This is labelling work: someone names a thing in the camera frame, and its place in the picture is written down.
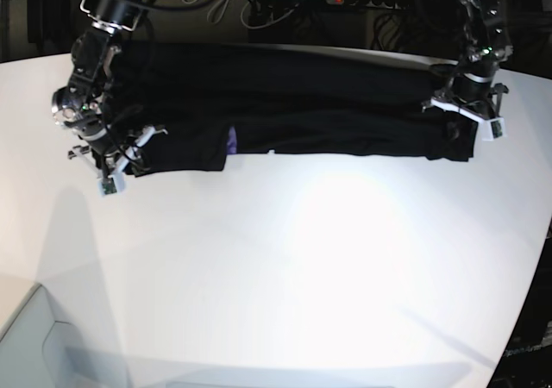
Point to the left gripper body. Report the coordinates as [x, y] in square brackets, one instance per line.
[479, 102]

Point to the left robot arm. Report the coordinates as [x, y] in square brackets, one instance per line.
[480, 27]

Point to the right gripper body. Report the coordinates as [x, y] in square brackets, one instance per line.
[115, 162]

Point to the black t-shirt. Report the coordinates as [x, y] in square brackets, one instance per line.
[216, 100]

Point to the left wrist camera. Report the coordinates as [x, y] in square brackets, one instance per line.
[493, 129]

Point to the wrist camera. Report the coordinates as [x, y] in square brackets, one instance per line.
[111, 185]
[493, 129]

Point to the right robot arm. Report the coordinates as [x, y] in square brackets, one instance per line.
[79, 106]

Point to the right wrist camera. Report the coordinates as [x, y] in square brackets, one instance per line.
[111, 185]

